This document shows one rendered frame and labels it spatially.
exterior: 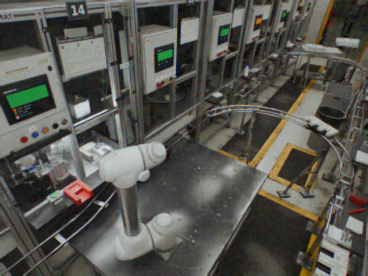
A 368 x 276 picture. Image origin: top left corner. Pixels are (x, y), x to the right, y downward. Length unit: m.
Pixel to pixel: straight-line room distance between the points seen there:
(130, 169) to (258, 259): 1.81
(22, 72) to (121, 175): 0.72
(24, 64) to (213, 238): 1.54
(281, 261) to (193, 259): 1.17
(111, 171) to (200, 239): 0.94
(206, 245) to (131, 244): 0.55
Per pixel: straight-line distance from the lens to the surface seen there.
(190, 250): 1.77
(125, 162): 1.11
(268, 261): 2.65
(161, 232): 1.55
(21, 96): 1.45
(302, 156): 4.01
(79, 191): 1.84
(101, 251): 1.82
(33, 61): 1.47
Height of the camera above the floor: 2.21
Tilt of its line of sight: 35 degrees down
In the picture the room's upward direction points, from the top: 3 degrees clockwise
